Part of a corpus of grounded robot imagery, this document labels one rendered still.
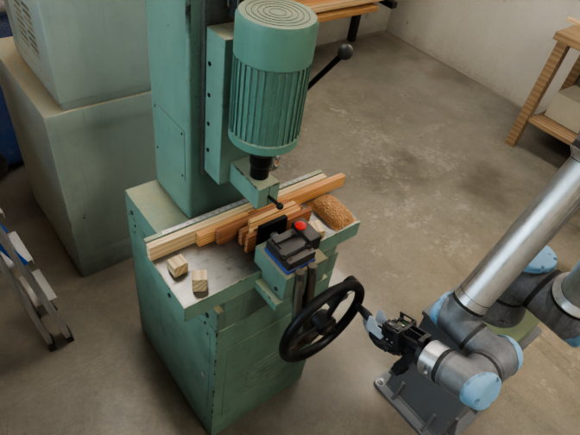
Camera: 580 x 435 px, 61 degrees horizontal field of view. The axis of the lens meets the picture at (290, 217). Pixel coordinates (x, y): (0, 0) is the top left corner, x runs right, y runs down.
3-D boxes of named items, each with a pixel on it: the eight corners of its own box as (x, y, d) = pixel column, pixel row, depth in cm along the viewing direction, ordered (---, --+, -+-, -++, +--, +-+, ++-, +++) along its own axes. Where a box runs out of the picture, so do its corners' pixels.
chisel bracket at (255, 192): (255, 214, 132) (259, 190, 126) (228, 185, 139) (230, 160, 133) (278, 204, 136) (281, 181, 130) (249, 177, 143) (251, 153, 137)
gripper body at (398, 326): (399, 309, 128) (438, 331, 119) (398, 334, 132) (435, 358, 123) (379, 323, 124) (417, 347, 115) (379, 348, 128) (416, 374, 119)
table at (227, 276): (203, 352, 116) (203, 338, 112) (145, 267, 132) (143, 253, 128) (378, 254, 147) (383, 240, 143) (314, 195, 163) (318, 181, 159)
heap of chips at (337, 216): (336, 231, 143) (338, 222, 141) (305, 203, 151) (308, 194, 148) (357, 220, 148) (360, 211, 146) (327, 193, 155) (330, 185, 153)
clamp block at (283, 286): (280, 302, 126) (285, 280, 120) (251, 268, 133) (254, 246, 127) (324, 279, 134) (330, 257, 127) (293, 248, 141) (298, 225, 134)
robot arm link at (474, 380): (500, 401, 112) (475, 422, 106) (453, 371, 121) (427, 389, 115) (507, 368, 108) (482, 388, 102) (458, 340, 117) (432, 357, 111)
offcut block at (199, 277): (206, 291, 122) (206, 280, 119) (192, 292, 121) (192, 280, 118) (205, 280, 124) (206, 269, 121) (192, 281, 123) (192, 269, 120)
